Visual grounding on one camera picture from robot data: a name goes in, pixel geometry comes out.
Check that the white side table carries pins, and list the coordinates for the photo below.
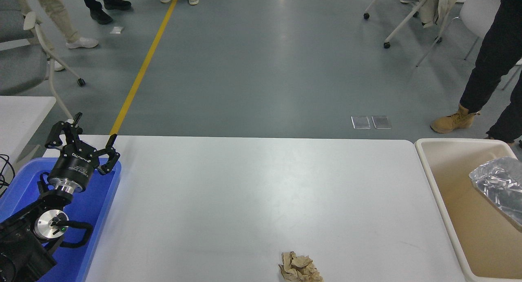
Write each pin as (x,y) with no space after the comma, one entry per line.
(20,118)

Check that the crumpled tan paper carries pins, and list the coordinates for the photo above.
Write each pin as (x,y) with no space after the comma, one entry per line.
(299,267)

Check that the white wheeled chair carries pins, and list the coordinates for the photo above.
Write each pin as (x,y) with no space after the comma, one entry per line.
(403,23)

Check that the silver floor plate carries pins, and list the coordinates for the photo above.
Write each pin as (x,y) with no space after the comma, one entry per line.
(361,123)
(381,122)

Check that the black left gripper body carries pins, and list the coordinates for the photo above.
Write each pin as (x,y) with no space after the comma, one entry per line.
(75,167)

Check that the large pale plastic bin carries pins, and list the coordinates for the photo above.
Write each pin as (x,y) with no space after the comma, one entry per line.
(456,184)

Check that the white shell chair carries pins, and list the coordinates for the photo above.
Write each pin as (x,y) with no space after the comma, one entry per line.
(481,8)

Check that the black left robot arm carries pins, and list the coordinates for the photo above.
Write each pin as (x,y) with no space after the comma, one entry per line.
(20,249)

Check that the grey office chair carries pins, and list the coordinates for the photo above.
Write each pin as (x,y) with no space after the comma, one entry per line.
(20,69)

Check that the silver foil tray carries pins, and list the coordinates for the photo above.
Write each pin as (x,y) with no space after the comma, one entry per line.
(501,188)

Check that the beige coat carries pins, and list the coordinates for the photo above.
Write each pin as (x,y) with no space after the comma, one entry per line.
(436,4)

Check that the yellow floor tape line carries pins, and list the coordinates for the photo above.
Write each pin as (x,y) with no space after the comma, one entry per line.
(140,74)

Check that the blue plastic tray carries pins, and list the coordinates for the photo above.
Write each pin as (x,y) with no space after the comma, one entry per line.
(96,216)

